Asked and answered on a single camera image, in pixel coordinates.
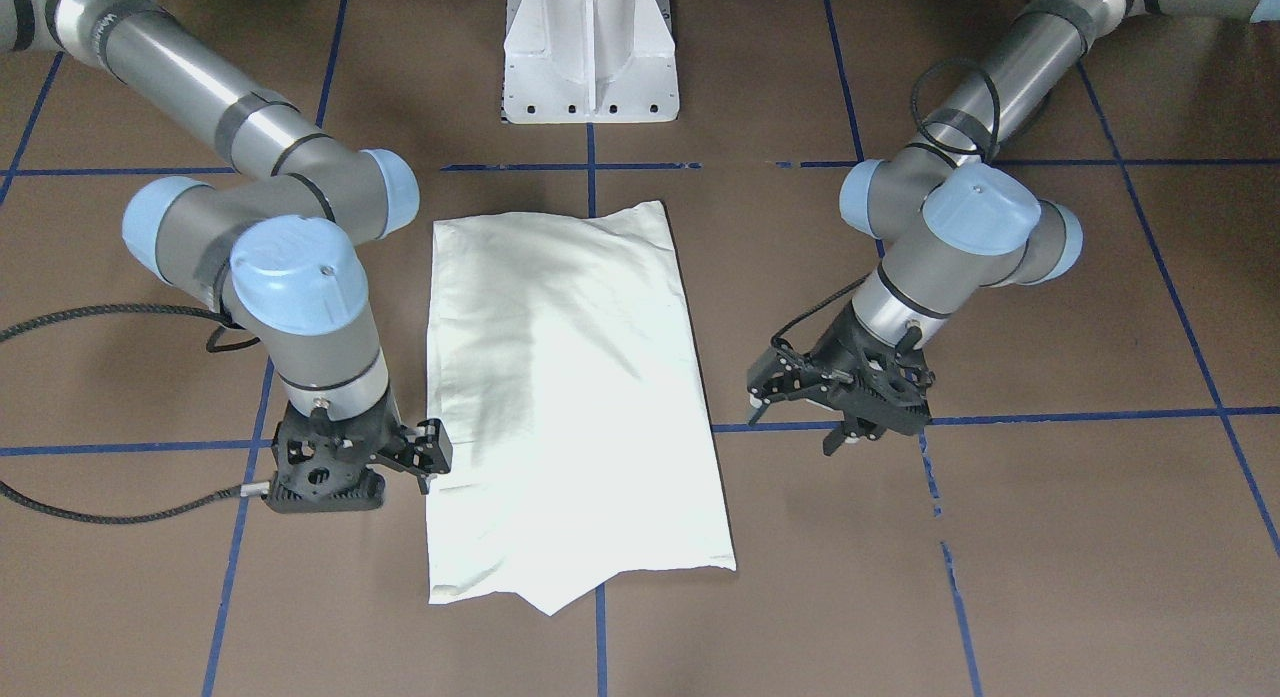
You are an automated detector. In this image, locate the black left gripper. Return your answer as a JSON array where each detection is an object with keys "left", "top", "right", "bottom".
[{"left": 748, "top": 304, "right": 934, "bottom": 457}]

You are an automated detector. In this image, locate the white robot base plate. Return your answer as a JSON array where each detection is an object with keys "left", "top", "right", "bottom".
[{"left": 500, "top": 0, "right": 680, "bottom": 127}]

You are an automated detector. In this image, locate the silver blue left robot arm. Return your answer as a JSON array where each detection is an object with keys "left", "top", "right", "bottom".
[{"left": 746, "top": 0, "right": 1277, "bottom": 455}]

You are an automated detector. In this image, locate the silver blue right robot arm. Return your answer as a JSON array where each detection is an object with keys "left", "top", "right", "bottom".
[{"left": 3, "top": 0, "right": 451, "bottom": 514}]

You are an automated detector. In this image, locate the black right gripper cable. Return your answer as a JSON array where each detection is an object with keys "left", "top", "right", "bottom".
[{"left": 0, "top": 303, "right": 273, "bottom": 526}]

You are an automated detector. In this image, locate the cream long-sleeve cat shirt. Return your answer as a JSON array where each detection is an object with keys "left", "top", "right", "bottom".
[{"left": 425, "top": 201, "right": 737, "bottom": 615}]

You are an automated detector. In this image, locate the black braided left gripper cable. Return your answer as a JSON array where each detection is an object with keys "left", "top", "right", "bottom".
[{"left": 771, "top": 58, "right": 1001, "bottom": 353}]

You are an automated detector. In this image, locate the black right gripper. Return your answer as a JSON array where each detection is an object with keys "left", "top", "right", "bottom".
[{"left": 262, "top": 395, "right": 452, "bottom": 514}]

